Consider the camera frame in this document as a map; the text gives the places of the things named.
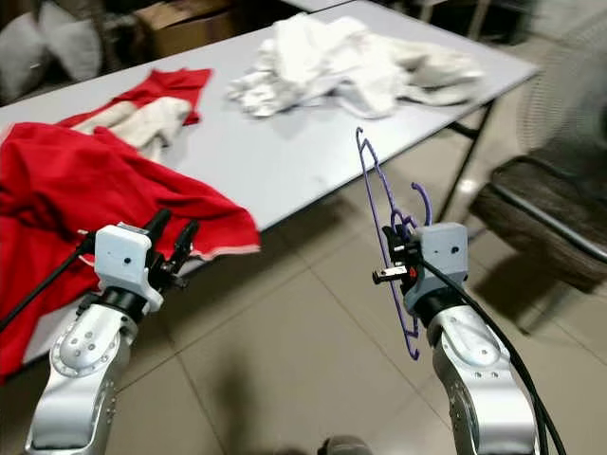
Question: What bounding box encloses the grey folding table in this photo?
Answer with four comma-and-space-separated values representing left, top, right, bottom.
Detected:
0, 0, 542, 380

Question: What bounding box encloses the purple plastic hanger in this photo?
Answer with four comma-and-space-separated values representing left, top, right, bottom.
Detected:
356, 126, 434, 361

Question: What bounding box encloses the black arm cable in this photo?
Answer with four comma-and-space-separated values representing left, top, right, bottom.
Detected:
420, 261, 561, 455
0, 235, 96, 331

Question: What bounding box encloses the large red t-shirt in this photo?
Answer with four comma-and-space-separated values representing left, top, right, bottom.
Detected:
0, 121, 262, 378

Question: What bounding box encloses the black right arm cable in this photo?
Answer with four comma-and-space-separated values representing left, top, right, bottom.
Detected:
420, 261, 561, 455

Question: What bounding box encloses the pale blue right wrist camera mount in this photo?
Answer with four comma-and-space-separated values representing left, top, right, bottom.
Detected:
403, 223, 470, 314

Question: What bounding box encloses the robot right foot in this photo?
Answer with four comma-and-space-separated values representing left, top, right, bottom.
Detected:
318, 436, 371, 455

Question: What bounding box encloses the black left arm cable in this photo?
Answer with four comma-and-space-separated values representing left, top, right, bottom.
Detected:
0, 235, 96, 331

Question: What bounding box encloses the grey cushion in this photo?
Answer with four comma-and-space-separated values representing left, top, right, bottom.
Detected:
0, 11, 58, 91
43, 9, 103, 82

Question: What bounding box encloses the white garment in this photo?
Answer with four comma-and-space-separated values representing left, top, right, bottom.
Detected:
228, 12, 409, 119

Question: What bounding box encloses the brown stool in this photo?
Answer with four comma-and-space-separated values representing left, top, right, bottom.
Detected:
469, 156, 607, 295

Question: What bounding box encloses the cream garment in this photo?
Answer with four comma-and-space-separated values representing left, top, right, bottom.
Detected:
360, 36, 485, 107

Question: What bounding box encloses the small red garment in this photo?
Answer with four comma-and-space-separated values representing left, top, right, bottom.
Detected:
62, 66, 212, 129

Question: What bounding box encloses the plain brown cardboard box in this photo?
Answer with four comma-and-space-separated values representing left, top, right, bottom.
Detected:
138, 0, 233, 58

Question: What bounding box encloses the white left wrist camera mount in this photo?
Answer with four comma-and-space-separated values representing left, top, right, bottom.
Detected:
95, 223, 153, 295

